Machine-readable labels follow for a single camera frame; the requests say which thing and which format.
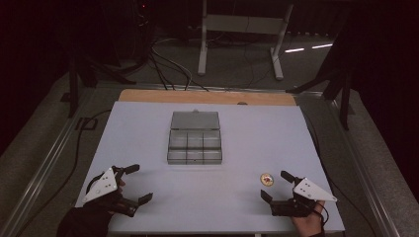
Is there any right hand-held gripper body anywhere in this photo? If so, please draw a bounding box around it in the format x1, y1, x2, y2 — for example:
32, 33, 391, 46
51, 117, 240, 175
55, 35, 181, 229
269, 177, 339, 218

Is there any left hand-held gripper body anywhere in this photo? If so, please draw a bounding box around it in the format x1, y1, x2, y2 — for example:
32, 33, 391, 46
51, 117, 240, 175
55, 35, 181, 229
81, 165, 139, 218

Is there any round gold badge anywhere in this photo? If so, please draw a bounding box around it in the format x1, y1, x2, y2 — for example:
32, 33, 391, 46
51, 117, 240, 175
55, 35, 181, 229
260, 173, 275, 188

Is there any clear plastic compartment box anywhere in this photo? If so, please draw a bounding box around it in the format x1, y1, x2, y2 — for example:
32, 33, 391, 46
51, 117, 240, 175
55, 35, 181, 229
166, 110, 223, 166

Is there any person's right hand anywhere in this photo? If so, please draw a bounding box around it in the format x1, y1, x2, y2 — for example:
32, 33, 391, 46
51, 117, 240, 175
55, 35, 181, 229
291, 200, 327, 237

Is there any person's left hand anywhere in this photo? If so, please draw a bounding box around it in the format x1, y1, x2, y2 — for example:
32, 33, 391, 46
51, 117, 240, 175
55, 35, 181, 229
57, 177, 127, 237

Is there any white table sheet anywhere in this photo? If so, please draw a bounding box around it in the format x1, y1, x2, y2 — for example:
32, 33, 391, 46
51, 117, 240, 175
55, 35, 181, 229
74, 101, 346, 235

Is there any black stand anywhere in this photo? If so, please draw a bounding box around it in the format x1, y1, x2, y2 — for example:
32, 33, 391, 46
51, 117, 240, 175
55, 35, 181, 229
286, 31, 354, 131
66, 48, 136, 119

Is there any dark computer tower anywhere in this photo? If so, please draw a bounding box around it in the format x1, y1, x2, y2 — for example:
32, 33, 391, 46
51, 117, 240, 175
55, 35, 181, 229
130, 0, 156, 64

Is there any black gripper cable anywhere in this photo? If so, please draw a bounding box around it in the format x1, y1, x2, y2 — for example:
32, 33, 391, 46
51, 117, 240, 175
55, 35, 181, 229
314, 201, 330, 230

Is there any long black floor cable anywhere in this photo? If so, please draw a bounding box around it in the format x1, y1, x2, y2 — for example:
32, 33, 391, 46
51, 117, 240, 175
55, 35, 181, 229
15, 108, 114, 237

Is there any metal floor rail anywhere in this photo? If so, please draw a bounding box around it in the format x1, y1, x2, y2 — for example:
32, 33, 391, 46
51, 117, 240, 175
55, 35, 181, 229
324, 98, 401, 237
94, 82, 325, 97
0, 87, 97, 237

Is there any bundle of black floor cables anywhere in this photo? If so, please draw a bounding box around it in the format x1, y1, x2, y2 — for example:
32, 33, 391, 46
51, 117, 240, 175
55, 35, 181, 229
148, 39, 210, 92

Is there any white metal desk frame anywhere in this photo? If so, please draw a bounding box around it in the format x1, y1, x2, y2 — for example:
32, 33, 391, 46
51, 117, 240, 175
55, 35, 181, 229
197, 0, 294, 81

